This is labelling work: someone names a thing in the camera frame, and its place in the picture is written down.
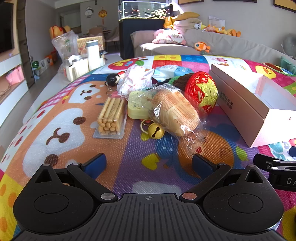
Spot white pink bag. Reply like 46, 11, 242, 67
117, 64, 155, 100

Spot orange plush toy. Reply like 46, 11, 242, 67
164, 16, 175, 29

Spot white plastic holder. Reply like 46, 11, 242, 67
63, 56, 89, 81

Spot pink clothes pile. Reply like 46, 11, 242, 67
152, 29, 186, 45

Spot red yellow woven ball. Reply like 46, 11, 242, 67
184, 71, 219, 115

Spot yellow orange plush pile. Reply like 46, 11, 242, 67
201, 23, 242, 37

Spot white paper sheet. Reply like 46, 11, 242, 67
208, 16, 225, 27

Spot white thermos bottle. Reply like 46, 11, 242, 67
86, 40, 101, 71

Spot orange fish plush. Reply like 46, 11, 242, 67
194, 42, 211, 52

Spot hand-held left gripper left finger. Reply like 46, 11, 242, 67
35, 153, 118, 202

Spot pink pillow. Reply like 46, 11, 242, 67
173, 19, 204, 32

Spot glass fish tank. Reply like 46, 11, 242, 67
118, 0, 174, 22

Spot colourful printed play mat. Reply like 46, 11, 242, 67
0, 54, 296, 241

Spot beige dining chair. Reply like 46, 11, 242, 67
105, 27, 119, 52

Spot black television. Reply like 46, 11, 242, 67
0, 0, 14, 54

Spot black-haired doll keychain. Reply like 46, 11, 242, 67
105, 71, 126, 98

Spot yellow pillow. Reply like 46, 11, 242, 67
172, 11, 200, 21

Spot bread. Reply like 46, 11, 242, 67
148, 84, 210, 160

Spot clear plastic bag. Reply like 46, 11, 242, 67
51, 30, 79, 61

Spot grey fan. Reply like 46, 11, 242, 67
283, 34, 296, 58

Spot beige sofa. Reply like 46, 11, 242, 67
131, 29, 296, 70

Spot teal cushion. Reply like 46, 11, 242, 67
281, 57, 296, 75

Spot pink cardboard box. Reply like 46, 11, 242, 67
208, 63, 296, 148

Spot light green plastic toy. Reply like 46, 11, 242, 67
128, 90, 158, 120

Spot yellow red plush toy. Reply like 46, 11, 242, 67
49, 25, 71, 39

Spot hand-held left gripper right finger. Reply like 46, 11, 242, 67
181, 154, 264, 200

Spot brown green crocheted item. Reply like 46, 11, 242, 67
162, 73, 195, 92

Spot biscuit stick packet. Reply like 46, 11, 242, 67
92, 97, 128, 139

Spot dark red cloth item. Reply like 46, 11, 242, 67
262, 62, 282, 72

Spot gold bell keychain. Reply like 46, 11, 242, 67
140, 118, 165, 140

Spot yellow wall ornament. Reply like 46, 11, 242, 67
98, 7, 107, 25

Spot woven basket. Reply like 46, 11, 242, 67
77, 36, 103, 55

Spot blue white wipes packet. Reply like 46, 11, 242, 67
153, 65, 193, 82

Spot white television cabinet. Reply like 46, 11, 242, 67
0, 53, 35, 130

